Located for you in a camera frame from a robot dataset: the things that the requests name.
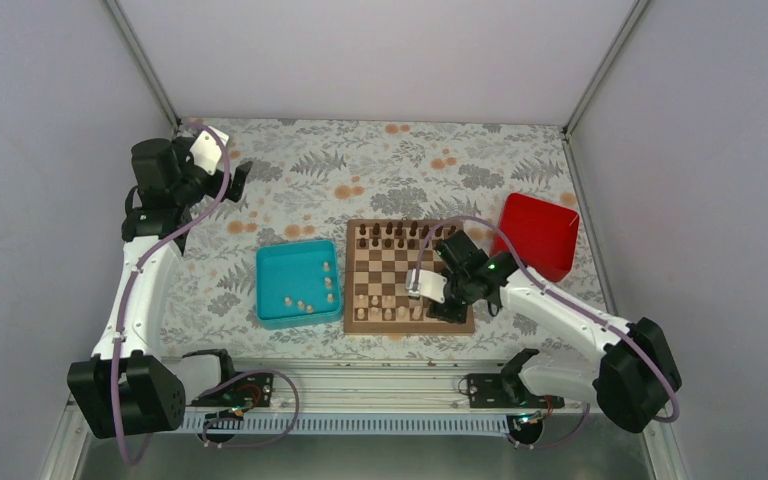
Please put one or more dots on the teal plastic tray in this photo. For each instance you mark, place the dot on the teal plastic tray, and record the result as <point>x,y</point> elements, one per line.
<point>298,285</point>

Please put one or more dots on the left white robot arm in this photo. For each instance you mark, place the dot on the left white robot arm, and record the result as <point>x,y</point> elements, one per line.
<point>124,388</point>

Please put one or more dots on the red plastic bin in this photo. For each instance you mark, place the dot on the red plastic bin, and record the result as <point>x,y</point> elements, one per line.
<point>543,234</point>

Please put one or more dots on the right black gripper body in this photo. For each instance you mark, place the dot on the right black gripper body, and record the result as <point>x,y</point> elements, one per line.
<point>458,314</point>

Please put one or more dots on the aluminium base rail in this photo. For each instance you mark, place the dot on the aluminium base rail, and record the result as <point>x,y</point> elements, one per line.
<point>368,398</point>

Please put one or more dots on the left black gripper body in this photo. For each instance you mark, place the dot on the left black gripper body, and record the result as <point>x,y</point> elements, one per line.
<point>186,193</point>

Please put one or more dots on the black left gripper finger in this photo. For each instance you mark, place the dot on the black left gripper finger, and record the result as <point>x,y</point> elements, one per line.
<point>234,192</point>
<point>240,175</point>

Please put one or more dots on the aluminium frame post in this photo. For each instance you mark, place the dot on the aluminium frame post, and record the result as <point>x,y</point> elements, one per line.
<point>142,61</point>
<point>622,37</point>

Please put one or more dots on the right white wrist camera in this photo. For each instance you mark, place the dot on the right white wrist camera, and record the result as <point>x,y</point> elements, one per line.
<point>426,284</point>

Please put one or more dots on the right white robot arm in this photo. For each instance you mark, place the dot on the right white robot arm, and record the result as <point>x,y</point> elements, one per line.
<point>626,368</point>

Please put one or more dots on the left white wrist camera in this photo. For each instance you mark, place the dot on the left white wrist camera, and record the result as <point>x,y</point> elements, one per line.
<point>205,150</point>

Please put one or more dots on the aluminium frame post right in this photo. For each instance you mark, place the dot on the aluminium frame post right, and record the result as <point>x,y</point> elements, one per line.
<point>622,37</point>

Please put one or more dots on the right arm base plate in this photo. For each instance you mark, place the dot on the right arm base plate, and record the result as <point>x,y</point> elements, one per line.
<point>494,391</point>

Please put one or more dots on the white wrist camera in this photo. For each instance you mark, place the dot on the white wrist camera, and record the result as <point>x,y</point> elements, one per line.
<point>426,284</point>
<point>205,150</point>

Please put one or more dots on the aluminium frame post left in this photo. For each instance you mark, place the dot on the aluminium frame post left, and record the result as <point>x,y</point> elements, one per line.
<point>142,61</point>

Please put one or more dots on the floral patterned table mat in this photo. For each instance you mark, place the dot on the floral patterned table mat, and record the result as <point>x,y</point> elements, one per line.
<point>309,178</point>

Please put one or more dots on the wooden chessboard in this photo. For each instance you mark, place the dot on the wooden chessboard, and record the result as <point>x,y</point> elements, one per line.
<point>379,254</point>

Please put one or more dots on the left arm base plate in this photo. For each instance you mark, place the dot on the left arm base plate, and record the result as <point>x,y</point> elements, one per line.
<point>251,391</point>

